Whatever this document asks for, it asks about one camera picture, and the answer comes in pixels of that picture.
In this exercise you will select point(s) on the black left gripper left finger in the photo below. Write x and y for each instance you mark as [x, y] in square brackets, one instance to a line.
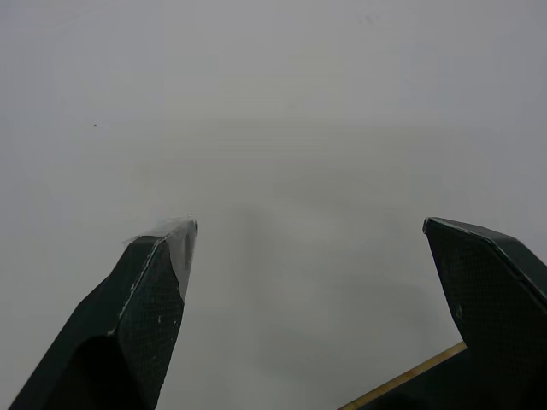
[128, 324]

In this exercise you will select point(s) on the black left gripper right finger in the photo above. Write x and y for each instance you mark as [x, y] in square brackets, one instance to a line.
[495, 299]

